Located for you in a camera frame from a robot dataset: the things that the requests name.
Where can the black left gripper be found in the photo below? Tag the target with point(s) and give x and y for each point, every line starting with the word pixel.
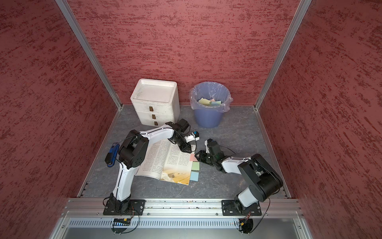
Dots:
pixel 186 146

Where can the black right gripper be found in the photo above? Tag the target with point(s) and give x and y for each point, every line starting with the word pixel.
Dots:
pixel 201 156

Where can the pink sticky note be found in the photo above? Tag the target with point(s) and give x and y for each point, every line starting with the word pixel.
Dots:
pixel 193 158

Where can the illustrated book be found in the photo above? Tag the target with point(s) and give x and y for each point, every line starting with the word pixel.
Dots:
pixel 166 162

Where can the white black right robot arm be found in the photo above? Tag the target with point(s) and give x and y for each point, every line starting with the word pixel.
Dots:
pixel 263 181

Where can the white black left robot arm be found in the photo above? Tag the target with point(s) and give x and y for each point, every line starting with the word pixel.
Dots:
pixel 132 154

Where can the green sticky note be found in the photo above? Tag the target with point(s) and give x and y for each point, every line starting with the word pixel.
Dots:
pixel 195 166

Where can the discarded sticky notes in bin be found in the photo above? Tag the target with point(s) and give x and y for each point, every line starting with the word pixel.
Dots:
pixel 209 103

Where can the blue plastic trash bin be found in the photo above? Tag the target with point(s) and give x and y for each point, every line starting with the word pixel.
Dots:
pixel 208 118

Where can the white three-drawer storage box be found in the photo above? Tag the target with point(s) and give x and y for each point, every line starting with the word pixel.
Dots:
pixel 156 102

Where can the clear plastic bin liner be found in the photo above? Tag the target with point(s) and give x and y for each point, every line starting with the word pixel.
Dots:
pixel 210 90

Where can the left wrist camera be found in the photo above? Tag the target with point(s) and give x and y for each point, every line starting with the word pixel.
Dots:
pixel 193 136

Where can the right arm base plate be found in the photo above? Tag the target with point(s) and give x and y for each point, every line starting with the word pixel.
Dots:
pixel 234 208

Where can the blue handled tool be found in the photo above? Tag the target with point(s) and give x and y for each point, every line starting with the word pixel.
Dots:
pixel 112 155

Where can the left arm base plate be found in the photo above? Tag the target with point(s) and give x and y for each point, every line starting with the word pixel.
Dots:
pixel 131 207

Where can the aluminium front rail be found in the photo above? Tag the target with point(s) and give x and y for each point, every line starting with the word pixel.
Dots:
pixel 183 208

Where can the left aluminium corner post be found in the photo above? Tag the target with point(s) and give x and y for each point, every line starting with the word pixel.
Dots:
pixel 79 34

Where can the aluminium corner post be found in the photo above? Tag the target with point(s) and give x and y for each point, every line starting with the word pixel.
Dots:
pixel 289 36
pixel 79 34

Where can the right aluminium corner post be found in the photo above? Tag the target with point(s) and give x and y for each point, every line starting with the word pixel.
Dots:
pixel 289 36

